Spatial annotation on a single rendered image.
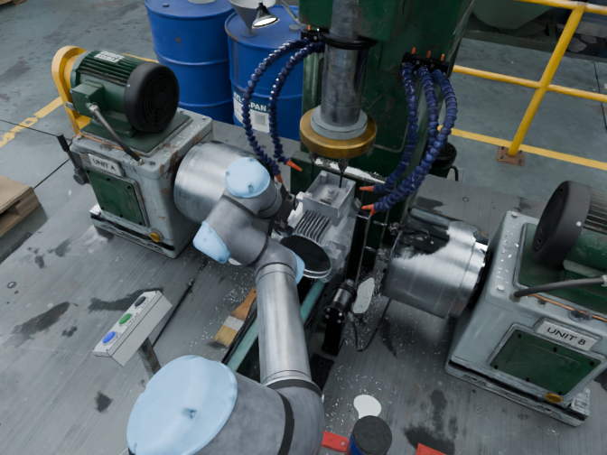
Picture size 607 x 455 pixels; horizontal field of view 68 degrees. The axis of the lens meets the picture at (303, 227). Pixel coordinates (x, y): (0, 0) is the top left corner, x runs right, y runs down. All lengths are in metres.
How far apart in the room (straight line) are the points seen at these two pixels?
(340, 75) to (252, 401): 0.66
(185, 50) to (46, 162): 1.21
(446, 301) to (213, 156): 0.70
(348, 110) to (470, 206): 0.88
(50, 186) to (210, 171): 2.10
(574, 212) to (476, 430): 0.59
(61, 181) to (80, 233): 1.61
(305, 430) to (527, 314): 0.62
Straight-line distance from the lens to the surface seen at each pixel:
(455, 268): 1.08
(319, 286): 1.24
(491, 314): 1.09
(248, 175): 0.81
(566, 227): 0.98
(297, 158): 1.27
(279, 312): 0.74
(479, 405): 1.31
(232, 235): 0.82
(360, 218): 0.97
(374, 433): 0.76
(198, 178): 1.24
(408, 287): 1.10
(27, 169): 3.44
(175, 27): 2.94
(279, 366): 0.67
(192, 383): 0.51
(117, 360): 1.02
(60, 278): 1.56
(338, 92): 0.98
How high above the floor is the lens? 1.92
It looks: 46 degrees down
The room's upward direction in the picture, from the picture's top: 3 degrees clockwise
